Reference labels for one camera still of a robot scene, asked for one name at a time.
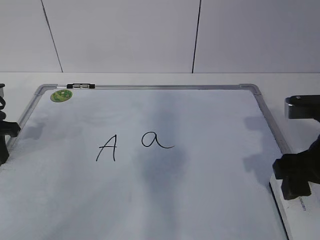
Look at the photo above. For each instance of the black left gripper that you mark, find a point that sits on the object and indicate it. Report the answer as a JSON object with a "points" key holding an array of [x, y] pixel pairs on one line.
{"points": [[7, 128]]}

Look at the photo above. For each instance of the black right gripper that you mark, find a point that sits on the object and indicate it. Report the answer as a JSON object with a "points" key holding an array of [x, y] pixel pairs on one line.
{"points": [[297, 169]]}

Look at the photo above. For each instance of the white board eraser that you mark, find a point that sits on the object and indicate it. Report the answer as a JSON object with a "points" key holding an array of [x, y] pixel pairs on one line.
{"points": [[300, 216]]}

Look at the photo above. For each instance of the round green magnet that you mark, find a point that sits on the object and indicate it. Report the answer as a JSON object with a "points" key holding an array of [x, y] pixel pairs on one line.
{"points": [[60, 96]]}

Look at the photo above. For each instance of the white board with aluminium frame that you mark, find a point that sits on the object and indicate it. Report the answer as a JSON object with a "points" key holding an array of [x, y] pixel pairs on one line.
{"points": [[134, 162]]}

